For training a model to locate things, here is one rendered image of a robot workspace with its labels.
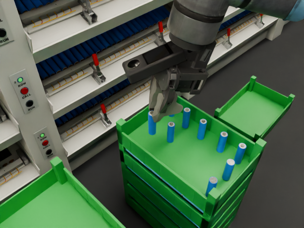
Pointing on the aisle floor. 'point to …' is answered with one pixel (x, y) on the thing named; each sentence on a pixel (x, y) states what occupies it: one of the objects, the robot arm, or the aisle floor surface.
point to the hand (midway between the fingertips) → (151, 113)
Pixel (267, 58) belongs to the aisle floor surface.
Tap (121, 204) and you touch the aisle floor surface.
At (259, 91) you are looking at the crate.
